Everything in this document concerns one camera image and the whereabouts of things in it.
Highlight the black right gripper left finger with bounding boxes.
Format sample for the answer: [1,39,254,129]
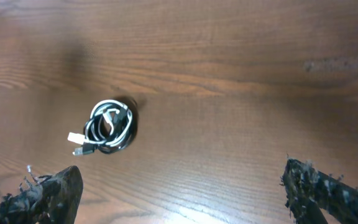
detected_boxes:
[0,165,83,224]

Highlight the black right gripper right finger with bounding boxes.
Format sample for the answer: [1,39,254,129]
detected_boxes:
[281,158,358,224]

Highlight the black USB cable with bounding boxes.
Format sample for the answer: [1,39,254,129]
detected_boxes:
[72,96,139,157]

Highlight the white USB cable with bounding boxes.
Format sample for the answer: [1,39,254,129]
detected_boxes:
[67,99,134,147]

